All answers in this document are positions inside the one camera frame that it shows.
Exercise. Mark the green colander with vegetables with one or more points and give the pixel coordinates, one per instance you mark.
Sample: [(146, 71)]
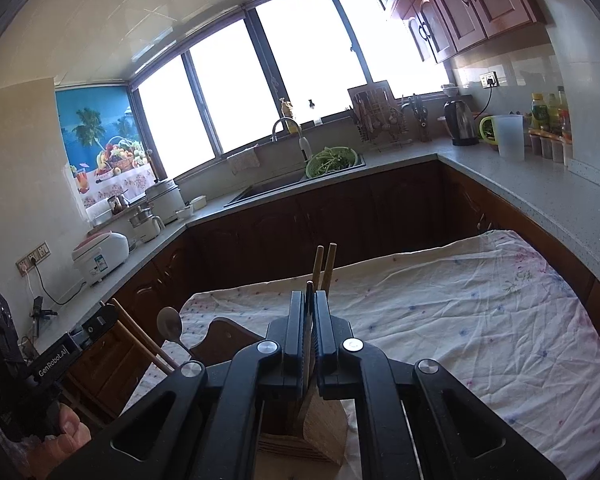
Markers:
[(330, 162)]

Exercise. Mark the grey speckled kitchen countertop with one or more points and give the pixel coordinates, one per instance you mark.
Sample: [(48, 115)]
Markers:
[(530, 185)]

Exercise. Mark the steel kitchen faucet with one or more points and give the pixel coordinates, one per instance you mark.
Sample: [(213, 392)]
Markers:
[(305, 147)]

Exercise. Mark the dish rack with cutting board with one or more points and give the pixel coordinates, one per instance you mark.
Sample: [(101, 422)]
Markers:
[(375, 110)]

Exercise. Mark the white plastic container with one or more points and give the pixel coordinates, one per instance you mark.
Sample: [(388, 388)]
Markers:
[(100, 212)]

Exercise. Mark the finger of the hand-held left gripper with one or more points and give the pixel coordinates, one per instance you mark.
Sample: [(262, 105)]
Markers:
[(100, 322)]

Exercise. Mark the person's left hand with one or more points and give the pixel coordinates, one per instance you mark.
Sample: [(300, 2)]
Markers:
[(65, 445)]

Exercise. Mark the tall red label bottle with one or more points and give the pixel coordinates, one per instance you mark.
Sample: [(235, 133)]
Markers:
[(565, 120)]

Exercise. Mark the wooden knife and scissors holder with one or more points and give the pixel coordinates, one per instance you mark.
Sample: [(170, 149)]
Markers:
[(420, 120)]

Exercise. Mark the steel kitchen sink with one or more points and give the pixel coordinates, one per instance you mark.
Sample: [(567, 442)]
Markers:
[(270, 190)]

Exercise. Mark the large kitchen window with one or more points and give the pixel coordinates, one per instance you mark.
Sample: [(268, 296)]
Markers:
[(240, 85)]

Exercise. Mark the white electric cooking pot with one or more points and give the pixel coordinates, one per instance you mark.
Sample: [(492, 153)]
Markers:
[(165, 202)]

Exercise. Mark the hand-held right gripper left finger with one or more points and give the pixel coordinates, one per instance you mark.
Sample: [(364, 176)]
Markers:
[(297, 330)]

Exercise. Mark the white rectangular dish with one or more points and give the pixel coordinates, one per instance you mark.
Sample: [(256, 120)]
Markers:
[(199, 202)]

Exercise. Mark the brown wooden base cabinets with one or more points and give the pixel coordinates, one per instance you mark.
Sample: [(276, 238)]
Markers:
[(330, 220)]

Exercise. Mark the yellow oil bottle green cap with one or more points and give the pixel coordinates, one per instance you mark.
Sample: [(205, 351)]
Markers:
[(539, 112)]

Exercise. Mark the white triple wall socket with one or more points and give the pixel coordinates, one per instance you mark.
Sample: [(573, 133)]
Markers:
[(40, 252)]

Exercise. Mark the white rice cooker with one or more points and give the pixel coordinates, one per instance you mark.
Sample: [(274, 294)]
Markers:
[(100, 257)]

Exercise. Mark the white glass health kettle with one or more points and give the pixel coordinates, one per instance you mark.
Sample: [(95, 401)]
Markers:
[(147, 227)]

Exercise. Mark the beach fruit print window blind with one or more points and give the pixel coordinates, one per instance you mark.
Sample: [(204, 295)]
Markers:
[(100, 130)]

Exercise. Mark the translucent plastic pitcher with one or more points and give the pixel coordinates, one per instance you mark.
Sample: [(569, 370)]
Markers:
[(509, 140)]

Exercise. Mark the brown wooden utensil holder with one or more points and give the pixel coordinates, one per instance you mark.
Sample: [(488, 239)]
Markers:
[(325, 435)]

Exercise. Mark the yellow dish soap bottle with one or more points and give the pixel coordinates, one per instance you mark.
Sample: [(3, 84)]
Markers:
[(286, 110)]

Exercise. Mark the small clear pump bottle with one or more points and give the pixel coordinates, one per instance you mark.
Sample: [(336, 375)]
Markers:
[(316, 119)]

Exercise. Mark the brown wooden wall cabinets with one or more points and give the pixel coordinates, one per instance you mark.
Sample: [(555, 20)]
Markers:
[(470, 5)]

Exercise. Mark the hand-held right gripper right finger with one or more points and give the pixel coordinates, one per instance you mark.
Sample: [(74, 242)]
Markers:
[(322, 330)]

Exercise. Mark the white dotted tablecloth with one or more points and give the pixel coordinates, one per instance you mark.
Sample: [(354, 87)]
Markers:
[(455, 335)]

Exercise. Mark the wooden chopstick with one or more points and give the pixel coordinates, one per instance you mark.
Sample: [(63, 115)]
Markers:
[(319, 265), (329, 265), (140, 335)]

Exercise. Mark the pale dish cloth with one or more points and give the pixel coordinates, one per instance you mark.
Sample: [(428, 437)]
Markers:
[(243, 160)]

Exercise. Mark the steel spoon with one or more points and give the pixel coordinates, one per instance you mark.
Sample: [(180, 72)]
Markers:
[(169, 322)]

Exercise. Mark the small black tripod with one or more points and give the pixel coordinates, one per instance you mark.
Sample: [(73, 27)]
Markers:
[(39, 310)]

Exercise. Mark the black electric kettle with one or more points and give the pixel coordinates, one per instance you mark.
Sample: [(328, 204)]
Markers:
[(460, 122)]

